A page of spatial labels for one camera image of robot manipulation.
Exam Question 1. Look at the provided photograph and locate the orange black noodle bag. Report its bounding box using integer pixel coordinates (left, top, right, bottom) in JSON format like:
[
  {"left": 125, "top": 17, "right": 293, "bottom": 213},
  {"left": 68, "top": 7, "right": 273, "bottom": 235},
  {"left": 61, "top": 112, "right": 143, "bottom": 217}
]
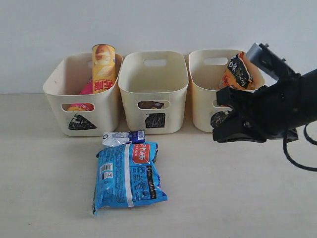
[{"left": 218, "top": 52, "right": 255, "bottom": 90}]

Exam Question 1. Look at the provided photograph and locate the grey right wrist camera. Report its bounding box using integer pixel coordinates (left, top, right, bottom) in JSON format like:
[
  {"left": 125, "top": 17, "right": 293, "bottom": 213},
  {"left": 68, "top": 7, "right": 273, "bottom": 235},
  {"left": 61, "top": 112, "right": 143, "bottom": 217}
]
[{"left": 246, "top": 43, "right": 300, "bottom": 81}]

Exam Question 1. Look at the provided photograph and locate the purple small box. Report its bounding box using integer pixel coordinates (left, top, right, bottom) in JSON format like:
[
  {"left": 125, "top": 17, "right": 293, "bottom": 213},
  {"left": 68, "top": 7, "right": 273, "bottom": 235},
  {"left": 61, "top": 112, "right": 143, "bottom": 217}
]
[{"left": 138, "top": 101, "right": 164, "bottom": 110}]

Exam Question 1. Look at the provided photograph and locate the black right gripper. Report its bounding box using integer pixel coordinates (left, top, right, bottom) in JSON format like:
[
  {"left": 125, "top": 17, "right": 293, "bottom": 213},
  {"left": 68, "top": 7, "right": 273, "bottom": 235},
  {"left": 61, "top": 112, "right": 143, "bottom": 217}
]
[{"left": 212, "top": 74, "right": 307, "bottom": 143}]

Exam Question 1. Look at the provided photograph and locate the blue noodle bag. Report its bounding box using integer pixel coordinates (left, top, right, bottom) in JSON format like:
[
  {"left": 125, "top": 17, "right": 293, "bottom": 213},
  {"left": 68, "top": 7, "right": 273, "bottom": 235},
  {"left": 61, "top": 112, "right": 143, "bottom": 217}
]
[{"left": 92, "top": 142, "right": 168, "bottom": 215}]

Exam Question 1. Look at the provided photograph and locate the pink Lays chips can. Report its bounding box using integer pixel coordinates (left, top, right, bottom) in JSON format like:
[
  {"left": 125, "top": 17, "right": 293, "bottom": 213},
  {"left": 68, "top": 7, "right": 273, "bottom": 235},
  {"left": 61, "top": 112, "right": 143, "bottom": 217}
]
[{"left": 67, "top": 78, "right": 94, "bottom": 112}]

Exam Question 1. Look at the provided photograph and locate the left cream bin triangle mark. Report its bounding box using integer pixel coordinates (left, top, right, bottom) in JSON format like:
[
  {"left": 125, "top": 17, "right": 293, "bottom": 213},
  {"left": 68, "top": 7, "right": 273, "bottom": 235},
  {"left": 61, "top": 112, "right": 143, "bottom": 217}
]
[{"left": 43, "top": 53, "right": 122, "bottom": 136}]

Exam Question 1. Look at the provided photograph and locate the middle cream bin square mark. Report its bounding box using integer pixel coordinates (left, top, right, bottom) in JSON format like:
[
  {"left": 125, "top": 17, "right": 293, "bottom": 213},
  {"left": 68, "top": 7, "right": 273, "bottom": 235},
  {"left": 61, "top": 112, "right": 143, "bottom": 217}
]
[{"left": 117, "top": 51, "right": 189, "bottom": 134}]

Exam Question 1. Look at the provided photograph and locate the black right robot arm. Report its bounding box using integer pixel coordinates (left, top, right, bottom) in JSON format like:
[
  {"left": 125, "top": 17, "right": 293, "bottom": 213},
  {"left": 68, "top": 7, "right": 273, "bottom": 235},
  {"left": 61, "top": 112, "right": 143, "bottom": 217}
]
[{"left": 213, "top": 70, "right": 317, "bottom": 143}]

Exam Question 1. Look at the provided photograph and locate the right cream bin circle mark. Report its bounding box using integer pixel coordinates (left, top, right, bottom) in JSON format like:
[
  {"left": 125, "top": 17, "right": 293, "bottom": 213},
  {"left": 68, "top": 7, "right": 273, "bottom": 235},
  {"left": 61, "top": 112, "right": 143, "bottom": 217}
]
[{"left": 189, "top": 50, "right": 240, "bottom": 132}]

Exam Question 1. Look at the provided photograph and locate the yellow Lays chips can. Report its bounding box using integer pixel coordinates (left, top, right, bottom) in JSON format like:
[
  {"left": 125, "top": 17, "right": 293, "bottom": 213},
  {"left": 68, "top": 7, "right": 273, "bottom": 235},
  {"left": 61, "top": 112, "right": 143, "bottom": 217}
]
[{"left": 92, "top": 44, "right": 116, "bottom": 94}]

